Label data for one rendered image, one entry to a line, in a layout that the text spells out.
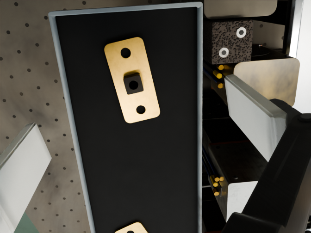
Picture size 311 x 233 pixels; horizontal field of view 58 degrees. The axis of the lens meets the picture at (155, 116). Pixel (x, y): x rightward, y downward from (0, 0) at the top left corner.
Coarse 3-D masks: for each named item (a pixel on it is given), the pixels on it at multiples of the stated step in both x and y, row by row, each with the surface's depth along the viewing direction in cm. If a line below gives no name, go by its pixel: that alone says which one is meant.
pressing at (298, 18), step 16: (288, 0) 43; (304, 0) 42; (288, 16) 43; (304, 16) 43; (288, 32) 43; (304, 32) 44; (288, 48) 44; (304, 48) 45; (304, 64) 46; (304, 80) 47; (304, 96) 48; (304, 112) 49
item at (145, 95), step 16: (112, 48) 26; (128, 48) 27; (144, 48) 27; (112, 64) 27; (128, 64) 27; (144, 64) 27; (128, 80) 27; (144, 80) 28; (128, 96) 28; (144, 96) 29; (128, 112) 29; (144, 112) 29
